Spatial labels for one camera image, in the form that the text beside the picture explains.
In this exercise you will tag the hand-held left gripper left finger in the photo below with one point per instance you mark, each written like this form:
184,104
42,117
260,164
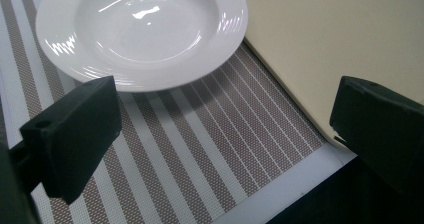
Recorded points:
70,134

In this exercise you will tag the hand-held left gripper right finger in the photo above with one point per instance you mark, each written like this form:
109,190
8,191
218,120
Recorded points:
383,130

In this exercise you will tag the cream cutting board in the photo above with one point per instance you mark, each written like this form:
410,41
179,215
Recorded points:
333,34

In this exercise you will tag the white deep plate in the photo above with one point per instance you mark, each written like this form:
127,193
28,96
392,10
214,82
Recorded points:
143,34

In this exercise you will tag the striped woven placemat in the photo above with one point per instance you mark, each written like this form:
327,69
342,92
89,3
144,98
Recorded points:
200,134

